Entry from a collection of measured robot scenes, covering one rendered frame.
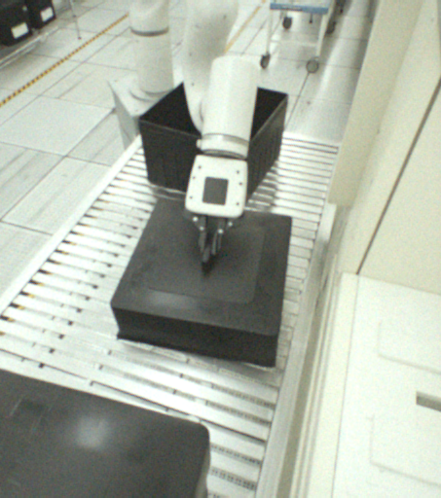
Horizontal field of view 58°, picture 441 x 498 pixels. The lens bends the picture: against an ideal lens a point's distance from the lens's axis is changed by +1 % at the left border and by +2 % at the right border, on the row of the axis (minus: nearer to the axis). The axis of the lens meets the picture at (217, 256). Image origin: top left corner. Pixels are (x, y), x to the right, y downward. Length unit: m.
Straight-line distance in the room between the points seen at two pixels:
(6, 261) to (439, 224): 1.83
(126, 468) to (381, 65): 0.62
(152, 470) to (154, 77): 1.21
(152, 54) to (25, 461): 1.19
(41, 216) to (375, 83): 1.84
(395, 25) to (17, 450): 0.68
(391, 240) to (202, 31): 0.46
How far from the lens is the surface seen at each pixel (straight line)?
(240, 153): 0.69
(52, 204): 2.30
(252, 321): 0.64
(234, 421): 0.68
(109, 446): 0.42
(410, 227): 0.65
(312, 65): 3.51
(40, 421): 0.45
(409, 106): 0.54
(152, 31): 1.37
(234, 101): 0.70
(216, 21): 0.74
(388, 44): 0.69
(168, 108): 1.08
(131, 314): 0.67
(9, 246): 2.16
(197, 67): 0.80
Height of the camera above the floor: 1.40
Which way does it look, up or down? 49 degrees down
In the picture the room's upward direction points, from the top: straight up
